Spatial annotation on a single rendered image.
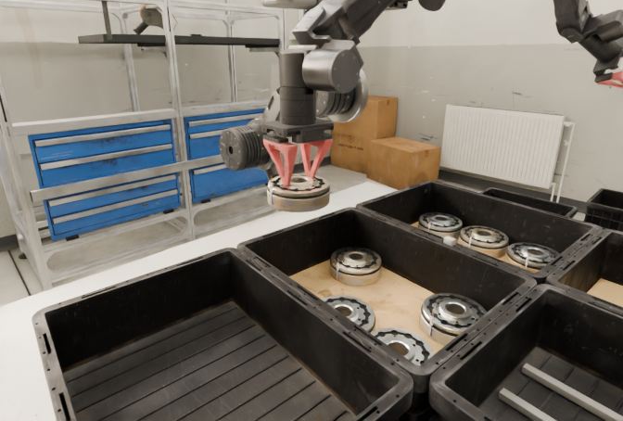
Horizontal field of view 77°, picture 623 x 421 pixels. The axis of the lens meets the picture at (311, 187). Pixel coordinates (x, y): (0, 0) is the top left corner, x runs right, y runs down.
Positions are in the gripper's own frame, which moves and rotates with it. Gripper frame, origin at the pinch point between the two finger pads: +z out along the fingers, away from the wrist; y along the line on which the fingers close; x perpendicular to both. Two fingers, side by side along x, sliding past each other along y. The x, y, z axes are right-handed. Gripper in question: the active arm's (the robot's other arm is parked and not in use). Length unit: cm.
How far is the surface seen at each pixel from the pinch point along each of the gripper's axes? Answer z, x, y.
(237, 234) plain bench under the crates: 36, 54, 18
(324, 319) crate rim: 12.7, -17.9, -9.6
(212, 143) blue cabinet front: 38, 187, 75
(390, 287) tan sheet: 22.6, -9.1, 15.4
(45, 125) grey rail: 16, 179, -15
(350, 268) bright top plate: 19.5, -3.1, 10.4
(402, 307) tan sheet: 22.6, -14.5, 12.0
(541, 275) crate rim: 12.3, -31.3, 22.8
